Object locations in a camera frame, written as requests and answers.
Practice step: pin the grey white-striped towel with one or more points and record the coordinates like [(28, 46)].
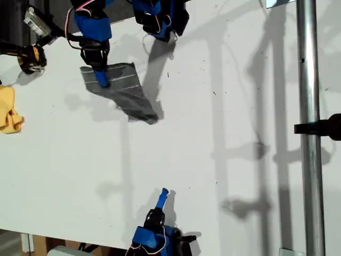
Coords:
[(128, 104)]

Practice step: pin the black and yellow clamp tool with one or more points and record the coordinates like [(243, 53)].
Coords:
[(29, 57)]

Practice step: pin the white box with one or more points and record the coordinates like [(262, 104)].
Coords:
[(64, 251)]

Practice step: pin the yellow cloth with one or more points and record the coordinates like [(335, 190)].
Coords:
[(6, 106)]

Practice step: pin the brown cardboard box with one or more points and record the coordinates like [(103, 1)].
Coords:
[(40, 244)]

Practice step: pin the white table leg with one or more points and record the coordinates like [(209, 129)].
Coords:
[(27, 242)]

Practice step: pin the short black camera stalk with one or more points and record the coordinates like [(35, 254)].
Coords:
[(49, 37), (187, 237)]

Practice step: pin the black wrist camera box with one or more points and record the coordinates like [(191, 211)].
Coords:
[(36, 22), (186, 249)]

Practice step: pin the black post clamp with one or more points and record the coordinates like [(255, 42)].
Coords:
[(319, 128)]

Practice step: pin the steel post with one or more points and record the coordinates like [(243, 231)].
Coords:
[(309, 80)]

